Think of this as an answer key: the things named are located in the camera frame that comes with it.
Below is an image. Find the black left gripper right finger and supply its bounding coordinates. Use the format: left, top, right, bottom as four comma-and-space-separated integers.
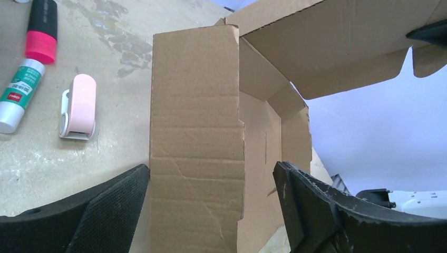
273, 162, 446, 252

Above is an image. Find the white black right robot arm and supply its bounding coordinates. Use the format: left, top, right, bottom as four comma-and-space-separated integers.
356, 19, 446, 219

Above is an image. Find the green white glue stick near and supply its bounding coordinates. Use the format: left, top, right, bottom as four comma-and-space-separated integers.
1, 59, 45, 134

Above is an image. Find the aluminium frame rail right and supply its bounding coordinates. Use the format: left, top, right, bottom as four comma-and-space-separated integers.
331, 174, 351, 194

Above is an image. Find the pale pink correction tape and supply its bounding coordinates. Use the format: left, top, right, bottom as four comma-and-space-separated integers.
59, 74, 96, 141

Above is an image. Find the brown cardboard box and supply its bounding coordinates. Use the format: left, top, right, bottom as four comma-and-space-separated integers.
149, 0, 446, 252

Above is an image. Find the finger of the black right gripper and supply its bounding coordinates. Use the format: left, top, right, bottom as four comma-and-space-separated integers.
406, 19, 447, 48

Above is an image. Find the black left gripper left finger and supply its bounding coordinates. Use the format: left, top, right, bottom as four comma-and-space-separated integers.
1, 164, 150, 252

